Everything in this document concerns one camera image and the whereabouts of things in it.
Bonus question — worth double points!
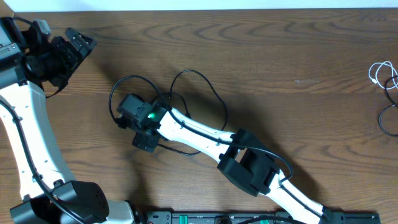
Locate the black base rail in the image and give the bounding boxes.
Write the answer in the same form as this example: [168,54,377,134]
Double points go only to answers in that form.
[141,211,381,224]

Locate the white usb cable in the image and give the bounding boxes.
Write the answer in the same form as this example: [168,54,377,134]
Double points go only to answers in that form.
[368,60,398,91]

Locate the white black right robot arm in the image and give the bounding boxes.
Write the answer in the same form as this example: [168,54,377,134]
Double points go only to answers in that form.
[117,95,332,223]

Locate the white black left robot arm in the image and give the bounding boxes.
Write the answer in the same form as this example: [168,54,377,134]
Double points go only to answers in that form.
[1,17,138,223]

